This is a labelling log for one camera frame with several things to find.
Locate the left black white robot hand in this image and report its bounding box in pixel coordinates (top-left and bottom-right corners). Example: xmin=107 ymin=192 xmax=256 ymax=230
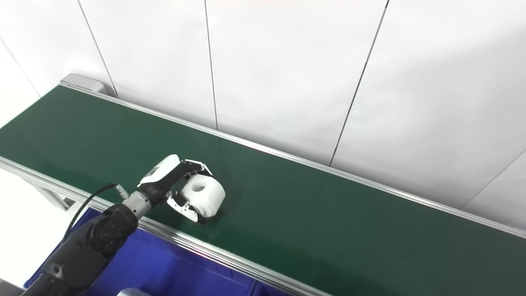
xmin=138 ymin=155 xmax=213 ymax=225

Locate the white cylindrical part with hole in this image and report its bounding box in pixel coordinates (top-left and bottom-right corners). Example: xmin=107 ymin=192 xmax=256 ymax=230
xmin=181 ymin=174 xmax=226 ymax=218

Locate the green conveyor belt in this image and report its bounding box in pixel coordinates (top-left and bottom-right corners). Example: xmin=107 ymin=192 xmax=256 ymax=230
xmin=0 ymin=85 xmax=526 ymax=296
xmin=0 ymin=73 xmax=526 ymax=296

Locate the blue plastic bin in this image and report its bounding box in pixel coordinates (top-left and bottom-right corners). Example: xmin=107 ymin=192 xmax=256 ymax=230
xmin=24 ymin=207 xmax=290 ymax=296

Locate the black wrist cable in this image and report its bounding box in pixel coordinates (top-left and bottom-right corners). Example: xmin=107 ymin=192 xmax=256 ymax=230
xmin=62 ymin=183 xmax=129 ymax=244

